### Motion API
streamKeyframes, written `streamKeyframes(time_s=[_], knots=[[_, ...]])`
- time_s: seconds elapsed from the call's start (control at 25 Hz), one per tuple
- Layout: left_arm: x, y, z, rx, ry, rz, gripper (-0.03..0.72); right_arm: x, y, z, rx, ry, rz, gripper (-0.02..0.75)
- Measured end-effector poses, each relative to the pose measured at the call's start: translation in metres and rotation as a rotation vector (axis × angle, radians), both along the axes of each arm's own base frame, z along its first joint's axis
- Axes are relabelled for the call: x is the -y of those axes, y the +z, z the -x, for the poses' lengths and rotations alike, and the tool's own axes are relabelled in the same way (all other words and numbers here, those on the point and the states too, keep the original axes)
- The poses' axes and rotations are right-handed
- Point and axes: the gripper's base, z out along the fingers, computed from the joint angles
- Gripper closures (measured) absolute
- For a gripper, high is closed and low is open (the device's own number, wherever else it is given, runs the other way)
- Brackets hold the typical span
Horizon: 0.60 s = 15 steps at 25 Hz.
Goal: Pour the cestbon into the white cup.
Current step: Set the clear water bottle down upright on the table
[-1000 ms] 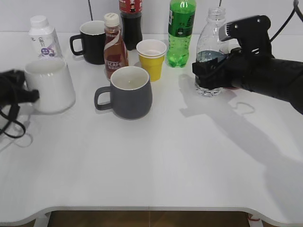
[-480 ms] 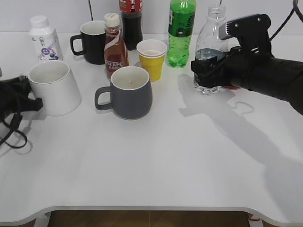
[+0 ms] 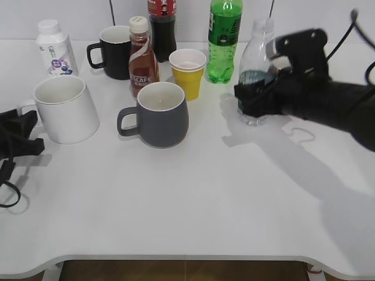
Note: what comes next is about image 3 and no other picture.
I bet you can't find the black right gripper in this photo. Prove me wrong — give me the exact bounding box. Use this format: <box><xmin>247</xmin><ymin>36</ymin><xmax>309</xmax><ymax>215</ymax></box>
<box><xmin>234</xmin><ymin>78</ymin><xmax>374</xmax><ymax>151</ymax></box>

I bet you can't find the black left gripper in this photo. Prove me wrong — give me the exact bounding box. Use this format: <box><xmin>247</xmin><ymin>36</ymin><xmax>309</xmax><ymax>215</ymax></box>
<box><xmin>1</xmin><ymin>109</ymin><xmax>45</xmax><ymax>160</ymax></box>

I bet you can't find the clear Cestbon water bottle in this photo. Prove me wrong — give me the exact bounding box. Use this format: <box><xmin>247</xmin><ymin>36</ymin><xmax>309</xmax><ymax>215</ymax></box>
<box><xmin>238</xmin><ymin>18</ymin><xmax>275</xmax><ymax>126</ymax></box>

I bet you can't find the white mug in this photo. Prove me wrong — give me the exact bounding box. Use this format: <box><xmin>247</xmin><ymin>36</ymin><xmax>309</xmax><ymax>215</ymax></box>
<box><xmin>16</xmin><ymin>75</ymin><xmax>100</xmax><ymax>145</ymax></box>

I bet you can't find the grey mug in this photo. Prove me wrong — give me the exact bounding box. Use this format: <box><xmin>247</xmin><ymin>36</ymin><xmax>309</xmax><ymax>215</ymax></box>
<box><xmin>117</xmin><ymin>82</ymin><xmax>189</xmax><ymax>148</ymax></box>

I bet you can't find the black mug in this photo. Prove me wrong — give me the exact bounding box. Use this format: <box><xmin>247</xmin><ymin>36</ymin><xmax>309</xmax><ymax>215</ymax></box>
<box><xmin>87</xmin><ymin>26</ymin><xmax>131</xmax><ymax>80</ymax></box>

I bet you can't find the white yogurt bottle purple label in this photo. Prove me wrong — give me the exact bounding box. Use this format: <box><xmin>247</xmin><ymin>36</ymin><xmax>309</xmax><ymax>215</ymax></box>
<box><xmin>36</xmin><ymin>19</ymin><xmax>79</xmax><ymax>77</ymax></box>

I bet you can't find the yellow paper cup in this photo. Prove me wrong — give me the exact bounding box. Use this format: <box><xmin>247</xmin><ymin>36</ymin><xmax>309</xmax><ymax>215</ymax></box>
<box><xmin>169</xmin><ymin>49</ymin><xmax>207</xmax><ymax>101</ymax></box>

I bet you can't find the green soda bottle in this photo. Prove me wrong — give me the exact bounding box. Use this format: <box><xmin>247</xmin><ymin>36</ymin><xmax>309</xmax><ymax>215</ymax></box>
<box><xmin>206</xmin><ymin>0</ymin><xmax>243</xmax><ymax>84</ymax></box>

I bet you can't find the Nescafe coffee bottle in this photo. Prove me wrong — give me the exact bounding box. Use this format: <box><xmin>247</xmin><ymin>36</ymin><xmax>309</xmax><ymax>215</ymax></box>
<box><xmin>128</xmin><ymin>16</ymin><xmax>160</xmax><ymax>98</ymax></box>

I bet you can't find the cola bottle red label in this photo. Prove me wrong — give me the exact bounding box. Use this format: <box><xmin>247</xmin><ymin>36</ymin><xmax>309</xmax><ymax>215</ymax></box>
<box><xmin>148</xmin><ymin>0</ymin><xmax>176</xmax><ymax>63</ymax></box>

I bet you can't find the white table leg left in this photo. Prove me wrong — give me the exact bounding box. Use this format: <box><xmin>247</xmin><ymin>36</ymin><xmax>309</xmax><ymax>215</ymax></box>
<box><xmin>42</xmin><ymin>262</ymin><xmax>64</xmax><ymax>281</ymax></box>

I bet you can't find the white table leg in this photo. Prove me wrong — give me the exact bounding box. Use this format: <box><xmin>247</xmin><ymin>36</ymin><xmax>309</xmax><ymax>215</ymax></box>
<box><xmin>42</xmin><ymin>262</ymin><xmax>64</xmax><ymax>281</ymax></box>
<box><xmin>305</xmin><ymin>263</ymin><xmax>326</xmax><ymax>281</ymax></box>

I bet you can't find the white table leg right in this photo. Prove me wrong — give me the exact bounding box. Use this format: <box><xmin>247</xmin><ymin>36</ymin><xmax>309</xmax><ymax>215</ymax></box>
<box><xmin>305</xmin><ymin>263</ymin><xmax>326</xmax><ymax>281</ymax></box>

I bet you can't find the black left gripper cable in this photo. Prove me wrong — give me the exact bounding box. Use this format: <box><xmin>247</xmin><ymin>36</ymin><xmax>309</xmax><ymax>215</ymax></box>
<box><xmin>0</xmin><ymin>159</ymin><xmax>22</xmax><ymax>209</ymax></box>

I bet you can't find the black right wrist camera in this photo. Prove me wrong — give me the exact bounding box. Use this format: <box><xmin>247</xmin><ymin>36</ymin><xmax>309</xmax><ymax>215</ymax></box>
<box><xmin>265</xmin><ymin>28</ymin><xmax>331</xmax><ymax>85</ymax></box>

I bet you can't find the black right camera cable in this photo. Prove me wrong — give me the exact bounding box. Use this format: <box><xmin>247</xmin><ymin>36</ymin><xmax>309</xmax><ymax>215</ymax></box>
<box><xmin>325</xmin><ymin>8</ymin><xmax>375</xmax><ymax>85</ymax></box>

